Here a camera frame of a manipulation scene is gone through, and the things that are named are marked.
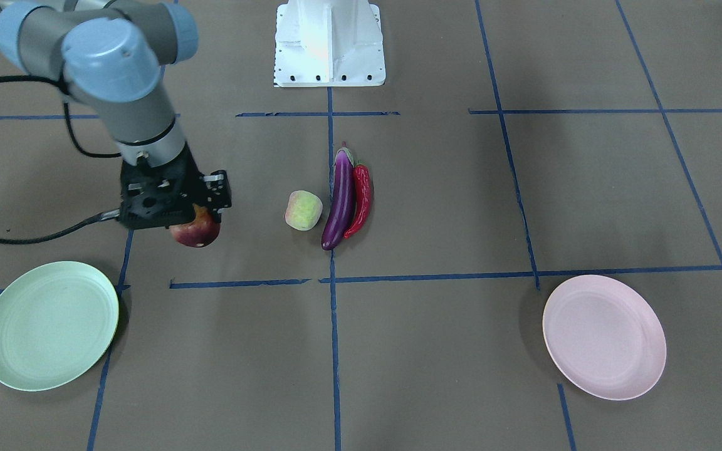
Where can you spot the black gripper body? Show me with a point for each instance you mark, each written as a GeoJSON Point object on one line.
{"type": "Point", "coordinates": [219, 190]}

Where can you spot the red yellow apple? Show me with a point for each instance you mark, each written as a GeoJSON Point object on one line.
{"type": "Point", "coordinates": [202, 231]}

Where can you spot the pale green peach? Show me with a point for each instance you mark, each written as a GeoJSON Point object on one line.
{"type": "Point", "coordinates": [303, 210]}

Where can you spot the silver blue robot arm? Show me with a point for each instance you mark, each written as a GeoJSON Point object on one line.
{"type": "Point", "coordinates": [109, 56]}

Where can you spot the light green plate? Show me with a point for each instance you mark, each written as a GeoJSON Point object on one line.
{"type": "Point", "coordinates": [56, 322]}

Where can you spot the purple eggplant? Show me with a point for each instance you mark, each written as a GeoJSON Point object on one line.
{"type": "Point", "coordinates": [343, 198]}

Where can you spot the red chili pepper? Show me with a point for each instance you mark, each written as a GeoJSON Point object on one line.
{"type": "Point", "coordinates": [363, 200]}

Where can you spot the pink plate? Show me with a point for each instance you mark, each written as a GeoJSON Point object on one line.
{"type": "Point", "coordinates": [604, 337]}

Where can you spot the white pedestal column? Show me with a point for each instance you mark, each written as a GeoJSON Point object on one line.
{"type": "Point", "coordinates": [328, 43]}

